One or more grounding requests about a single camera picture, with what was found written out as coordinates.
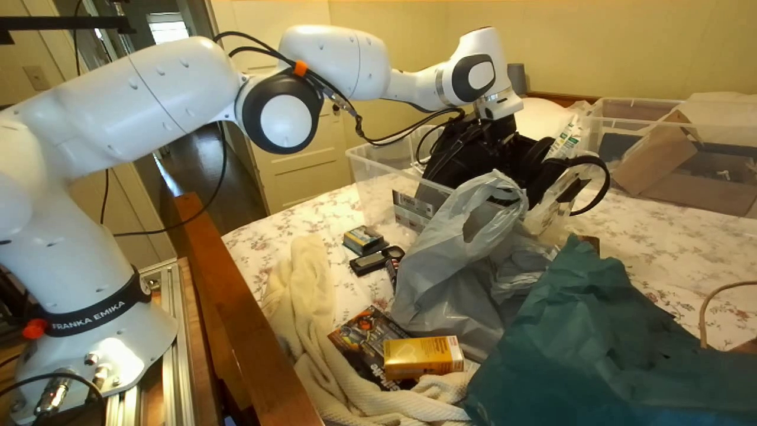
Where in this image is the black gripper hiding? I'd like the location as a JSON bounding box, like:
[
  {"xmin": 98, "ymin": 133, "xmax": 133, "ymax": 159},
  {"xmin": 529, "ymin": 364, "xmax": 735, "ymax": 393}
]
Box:
[{"xmin": 450, "ymin": 113, "xmax": 522, "ymax": 163}]

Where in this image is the black fabric bag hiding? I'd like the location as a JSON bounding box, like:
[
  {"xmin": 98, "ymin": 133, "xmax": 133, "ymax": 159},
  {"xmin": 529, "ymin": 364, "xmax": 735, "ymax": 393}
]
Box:
[{"xmin": 420, "ymin": 115, "xmax": 613, "ymax": 215}]

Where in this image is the white earwax drops box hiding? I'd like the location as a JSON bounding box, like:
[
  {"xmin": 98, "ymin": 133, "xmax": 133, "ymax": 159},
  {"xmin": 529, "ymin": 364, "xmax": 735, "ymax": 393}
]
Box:
[{"xmin": 554, "ymin": 111, "xmax": 591, "ymax": 160}]

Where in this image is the gray plastic shopping bag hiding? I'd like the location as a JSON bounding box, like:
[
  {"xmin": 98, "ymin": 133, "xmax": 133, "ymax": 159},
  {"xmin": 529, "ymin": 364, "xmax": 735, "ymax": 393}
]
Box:
[{"xmin": 391, "ymin": 163, "xmax": 554, "ymax": 357}]

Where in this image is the brown cardboard box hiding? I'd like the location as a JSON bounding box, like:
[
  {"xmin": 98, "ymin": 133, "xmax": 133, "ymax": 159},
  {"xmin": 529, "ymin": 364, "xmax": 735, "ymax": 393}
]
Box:
[{"xmin": 610, "ymin": 126, "xmax": 700, "ymax": 198}]

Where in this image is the yellow cardboard box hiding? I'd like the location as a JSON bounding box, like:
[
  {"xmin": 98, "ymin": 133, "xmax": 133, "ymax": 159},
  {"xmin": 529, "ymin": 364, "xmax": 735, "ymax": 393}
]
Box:
[{"xmin": 380, "ymin": 334, "xmax": 468, "ymax": 385}]

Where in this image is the clear bin with cardboard box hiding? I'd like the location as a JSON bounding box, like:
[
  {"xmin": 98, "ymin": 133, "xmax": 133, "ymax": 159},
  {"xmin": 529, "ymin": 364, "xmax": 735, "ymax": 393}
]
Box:
[{"xmin": 586, "ymin": 95, "xmax": 757, "ymax": 219}]

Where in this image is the teal fabric bag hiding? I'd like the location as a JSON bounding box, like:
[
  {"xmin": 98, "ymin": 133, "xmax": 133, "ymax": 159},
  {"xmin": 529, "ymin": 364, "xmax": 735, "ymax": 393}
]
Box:
[{"xmin": 458, "ymin": 235, "xmax": 757, "ymax": 426}]

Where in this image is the white pillow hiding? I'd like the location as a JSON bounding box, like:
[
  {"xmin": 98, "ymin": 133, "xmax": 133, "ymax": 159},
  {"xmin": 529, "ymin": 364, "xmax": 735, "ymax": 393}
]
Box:
[{"xmin": 515, "ymin": 95, "xmax": 593, "ymax": 157}]

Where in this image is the gray lamp shade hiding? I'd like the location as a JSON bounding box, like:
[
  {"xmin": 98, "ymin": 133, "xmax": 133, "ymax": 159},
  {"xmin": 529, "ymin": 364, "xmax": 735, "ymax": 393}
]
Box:
[{"xmin": 506, "ymin": 62, "xmax": 529, "ymax": 96}]

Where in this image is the wooden headboard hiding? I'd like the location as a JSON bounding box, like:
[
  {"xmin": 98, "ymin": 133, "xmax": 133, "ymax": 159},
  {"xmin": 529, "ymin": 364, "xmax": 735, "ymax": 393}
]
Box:
[{"xmin": 525, "ymin": 89, "xmax": 600, "ymax": 109}]

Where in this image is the clear plastic storage bin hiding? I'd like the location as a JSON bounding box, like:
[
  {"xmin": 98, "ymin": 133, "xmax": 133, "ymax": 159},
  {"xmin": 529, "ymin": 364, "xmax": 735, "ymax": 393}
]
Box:
[{"xmin": 344, "ymin": 122, "xmax": 581, "ymax": 238}]

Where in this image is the black magnifier loupe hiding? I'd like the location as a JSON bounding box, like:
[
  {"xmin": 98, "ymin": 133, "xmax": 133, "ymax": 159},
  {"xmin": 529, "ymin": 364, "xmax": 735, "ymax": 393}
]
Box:
[{"xmin": 380, "ymin": 243, "xmax": 406, "ymax": 290}]

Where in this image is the small black device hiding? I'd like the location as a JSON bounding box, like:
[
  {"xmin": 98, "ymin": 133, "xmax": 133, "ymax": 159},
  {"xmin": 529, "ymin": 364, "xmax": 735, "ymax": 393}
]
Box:
[{"xmin": 348, "ymin": 248, "xmax": 387, "ymax": 276}]

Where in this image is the white panel door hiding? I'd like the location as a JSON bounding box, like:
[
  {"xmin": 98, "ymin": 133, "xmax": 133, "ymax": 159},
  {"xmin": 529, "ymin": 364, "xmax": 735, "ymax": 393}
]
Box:
[{"xmin": 210, "ymin": 0, "xmax": 353, "ymax": 213}]

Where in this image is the floral white bedspread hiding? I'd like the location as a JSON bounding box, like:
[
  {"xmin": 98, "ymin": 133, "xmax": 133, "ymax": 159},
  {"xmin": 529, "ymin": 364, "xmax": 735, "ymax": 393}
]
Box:
[{"xmin": 222, "ymin": 185, "xmax": 757, "ymax": 352}]

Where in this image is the white translucent plastic cover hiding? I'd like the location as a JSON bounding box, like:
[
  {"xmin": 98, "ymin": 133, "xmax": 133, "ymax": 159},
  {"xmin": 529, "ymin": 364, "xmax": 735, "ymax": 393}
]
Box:
[{"xmin": 676, "ymin": 89, "xmax": 757, "ymax": 150}]

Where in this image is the cream towel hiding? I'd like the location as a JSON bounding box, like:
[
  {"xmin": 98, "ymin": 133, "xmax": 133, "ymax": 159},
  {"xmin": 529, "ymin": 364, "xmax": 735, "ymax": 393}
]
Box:
[{"xmin": 263, "ymin": 235, "xmax": 476, "ymax": 426}]

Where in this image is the wooden bed footboard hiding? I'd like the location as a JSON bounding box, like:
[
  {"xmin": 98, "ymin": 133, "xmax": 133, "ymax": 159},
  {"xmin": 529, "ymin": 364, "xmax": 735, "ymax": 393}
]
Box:
[{"xmin": 160, "ymin": 189, "xmax": 321, "ymax": 426}]

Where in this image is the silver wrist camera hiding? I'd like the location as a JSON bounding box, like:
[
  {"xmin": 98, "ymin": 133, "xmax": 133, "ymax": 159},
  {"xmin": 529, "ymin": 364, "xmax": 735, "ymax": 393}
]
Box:
[{"xmin": 480, "ymin": 92, "xmax": 528, "ymax": 122}]

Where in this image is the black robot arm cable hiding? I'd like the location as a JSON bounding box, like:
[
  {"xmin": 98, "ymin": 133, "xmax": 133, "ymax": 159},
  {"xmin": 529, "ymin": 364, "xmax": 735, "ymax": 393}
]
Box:
[{"xmin": 98, "ymin": 28, "xmax": 476, "ymax": 238}]

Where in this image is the thin cable loop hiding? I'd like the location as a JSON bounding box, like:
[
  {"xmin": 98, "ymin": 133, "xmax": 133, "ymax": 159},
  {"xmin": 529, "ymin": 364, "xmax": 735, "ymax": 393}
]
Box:
[{"xmin": 695, "ymin": 279, "xmax": 757, "ymax": 351}]

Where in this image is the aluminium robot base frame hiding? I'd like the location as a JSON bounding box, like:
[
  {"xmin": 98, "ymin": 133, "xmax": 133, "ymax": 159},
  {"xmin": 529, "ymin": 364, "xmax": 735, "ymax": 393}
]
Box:
[{"xmin": 102, "ymin": 258, "xmax": 199, "ymax": 426}]

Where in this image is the black camera stand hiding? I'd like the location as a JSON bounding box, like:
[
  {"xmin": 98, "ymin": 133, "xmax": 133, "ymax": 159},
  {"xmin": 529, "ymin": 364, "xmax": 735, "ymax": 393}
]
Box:
[{"xmin": 0, "ymin": 11, "xmax": 137, "ymax": 45}]

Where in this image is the wall switch plate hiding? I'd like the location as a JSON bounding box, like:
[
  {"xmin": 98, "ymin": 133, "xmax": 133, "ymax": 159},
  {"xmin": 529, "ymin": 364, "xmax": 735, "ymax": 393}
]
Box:
[{"xmin": 21, "ymin": 66, "xmax": 53, "ymax": 95}]

